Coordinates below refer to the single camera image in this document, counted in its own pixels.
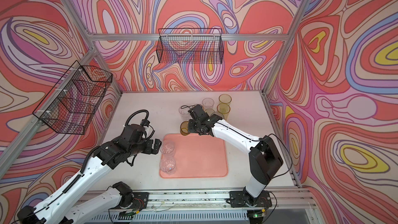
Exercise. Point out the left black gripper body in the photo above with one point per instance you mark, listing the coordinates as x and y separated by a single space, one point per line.
145 146

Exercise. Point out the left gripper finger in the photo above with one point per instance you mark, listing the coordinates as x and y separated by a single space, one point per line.
154 151
157 143

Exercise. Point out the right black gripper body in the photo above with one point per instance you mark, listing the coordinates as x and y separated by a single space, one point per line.
194 126

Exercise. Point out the clear glass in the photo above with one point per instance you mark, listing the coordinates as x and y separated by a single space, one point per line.
168 148
184 112
168 165
208 103

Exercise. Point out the brown glass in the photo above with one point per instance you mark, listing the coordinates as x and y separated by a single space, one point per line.
184 128

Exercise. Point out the pink plastic tray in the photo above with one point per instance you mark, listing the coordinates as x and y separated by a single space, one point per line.
197 156

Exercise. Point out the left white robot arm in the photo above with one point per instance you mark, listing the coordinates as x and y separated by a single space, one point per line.
62 208

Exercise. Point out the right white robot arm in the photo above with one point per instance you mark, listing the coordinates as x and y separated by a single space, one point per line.
265 159

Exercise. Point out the light green glass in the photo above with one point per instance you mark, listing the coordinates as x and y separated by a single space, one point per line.
209 111

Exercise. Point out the blue tinted glass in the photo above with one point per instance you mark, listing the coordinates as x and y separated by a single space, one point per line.
219 114

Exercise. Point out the yellow green glass right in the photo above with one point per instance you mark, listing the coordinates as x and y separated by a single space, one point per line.
224 109

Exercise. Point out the yellow glass back right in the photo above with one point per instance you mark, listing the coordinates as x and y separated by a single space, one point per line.
225 99

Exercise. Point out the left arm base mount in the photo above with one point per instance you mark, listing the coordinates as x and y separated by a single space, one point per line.
136 200

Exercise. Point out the left black wire basket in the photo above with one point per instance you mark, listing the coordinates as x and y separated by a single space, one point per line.
73 105

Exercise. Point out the black wire basket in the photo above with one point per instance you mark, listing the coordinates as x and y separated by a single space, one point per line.
190 46
73 105

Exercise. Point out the aluminium front rail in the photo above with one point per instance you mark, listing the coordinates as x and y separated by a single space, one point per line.
280 206

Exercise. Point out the back black wire basket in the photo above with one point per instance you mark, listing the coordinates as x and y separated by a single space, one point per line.
190 46

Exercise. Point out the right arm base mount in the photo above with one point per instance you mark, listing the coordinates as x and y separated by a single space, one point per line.
240 199

